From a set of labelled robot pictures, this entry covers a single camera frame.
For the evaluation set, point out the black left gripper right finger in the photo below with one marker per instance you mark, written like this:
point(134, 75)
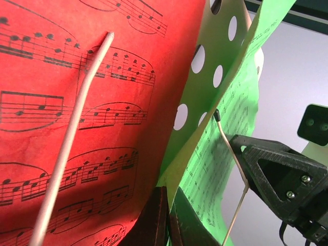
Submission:
point(185, 226)

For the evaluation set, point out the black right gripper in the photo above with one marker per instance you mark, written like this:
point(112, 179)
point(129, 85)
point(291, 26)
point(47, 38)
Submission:
point(292, 185)

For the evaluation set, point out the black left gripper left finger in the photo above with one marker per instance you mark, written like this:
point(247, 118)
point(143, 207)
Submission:
point(151, 227)

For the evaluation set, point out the green sheet music page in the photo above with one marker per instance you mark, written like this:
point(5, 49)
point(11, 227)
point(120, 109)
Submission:
point(221, 96)

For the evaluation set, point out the red sheet music page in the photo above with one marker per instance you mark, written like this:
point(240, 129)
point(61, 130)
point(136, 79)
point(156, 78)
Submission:
point(47, 48)

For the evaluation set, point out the pink folding music stand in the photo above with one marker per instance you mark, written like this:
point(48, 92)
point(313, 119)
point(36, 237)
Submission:
point(161, 100)

